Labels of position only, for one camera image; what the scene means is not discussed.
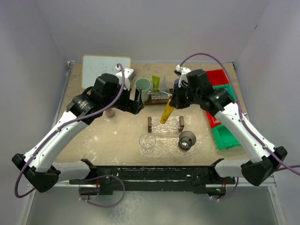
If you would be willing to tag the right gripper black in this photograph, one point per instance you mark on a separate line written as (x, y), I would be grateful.
(176, 101)

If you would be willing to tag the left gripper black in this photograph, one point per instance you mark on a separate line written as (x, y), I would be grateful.
(132, 106)

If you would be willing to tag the grey toothbrush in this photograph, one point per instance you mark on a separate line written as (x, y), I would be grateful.
(152, 92)

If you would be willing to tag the yellow toothpaste tube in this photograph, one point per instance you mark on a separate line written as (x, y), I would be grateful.
(167, 112)

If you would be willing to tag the green plastic cup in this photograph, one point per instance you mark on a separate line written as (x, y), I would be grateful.
(145, 85)

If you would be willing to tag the white grey toothpaste tube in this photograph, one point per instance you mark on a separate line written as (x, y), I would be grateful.
(164, 86)

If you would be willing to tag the clear acrylic toothbrush holder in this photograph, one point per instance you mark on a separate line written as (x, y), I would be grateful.
(158, 98)

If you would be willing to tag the clear jar brown lid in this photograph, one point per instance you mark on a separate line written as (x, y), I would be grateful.
(175, 124)

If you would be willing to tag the clear plastic cup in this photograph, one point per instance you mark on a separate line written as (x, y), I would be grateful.
(147, 142)

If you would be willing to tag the dark smoked plastic cup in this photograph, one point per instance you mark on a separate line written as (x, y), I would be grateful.
(186, 140)

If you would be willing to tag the purple plastic cup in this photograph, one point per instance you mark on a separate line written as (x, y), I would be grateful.
(176, 82)

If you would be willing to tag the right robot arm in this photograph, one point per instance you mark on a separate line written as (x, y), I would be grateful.
(194, 87)

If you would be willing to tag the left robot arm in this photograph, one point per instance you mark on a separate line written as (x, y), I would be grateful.
(39, 166)

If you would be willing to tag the dark wooden oval tray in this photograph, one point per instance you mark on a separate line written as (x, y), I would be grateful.
(148, 102)

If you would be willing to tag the pink cap bottle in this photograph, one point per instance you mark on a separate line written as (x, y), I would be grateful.
(109, 113)

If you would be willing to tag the red bin far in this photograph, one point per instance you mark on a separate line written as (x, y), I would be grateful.
(217, 77)

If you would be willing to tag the textured clear oval mat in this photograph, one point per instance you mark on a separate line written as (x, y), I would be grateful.
(167, 147)

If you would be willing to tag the green bin cups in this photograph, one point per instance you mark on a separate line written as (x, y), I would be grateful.
(224, 138)

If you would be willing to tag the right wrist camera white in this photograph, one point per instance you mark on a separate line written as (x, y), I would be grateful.
(182, 73)

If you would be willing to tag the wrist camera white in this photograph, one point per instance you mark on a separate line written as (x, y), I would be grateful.
(182, 73)
(129, 75)

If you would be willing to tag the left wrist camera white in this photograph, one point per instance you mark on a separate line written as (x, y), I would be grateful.
(129, 75)

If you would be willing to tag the small whiteboard wooden frame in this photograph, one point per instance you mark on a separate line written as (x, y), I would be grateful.
(94, 66)

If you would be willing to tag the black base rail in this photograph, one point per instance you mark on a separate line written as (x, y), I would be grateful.
(195, 179)

